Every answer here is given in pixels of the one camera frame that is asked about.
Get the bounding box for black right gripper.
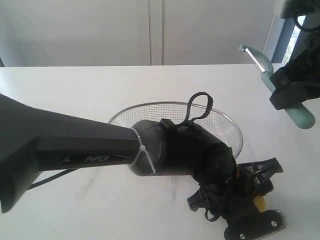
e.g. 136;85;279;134
269;33;320;110

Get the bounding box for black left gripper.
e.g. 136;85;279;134
187;157;283;222

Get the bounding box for teal handled peeler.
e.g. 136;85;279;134
239;45;320;130

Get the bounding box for yellow lemon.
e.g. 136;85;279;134
252;195;266;213

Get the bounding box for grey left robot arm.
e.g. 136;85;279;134
0;95;283;226

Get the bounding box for window frame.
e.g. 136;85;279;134
263;15;300;63

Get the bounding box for metal wire mesh basket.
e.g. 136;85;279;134
108;101;243;158

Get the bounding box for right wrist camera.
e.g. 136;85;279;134
273;0;320;19

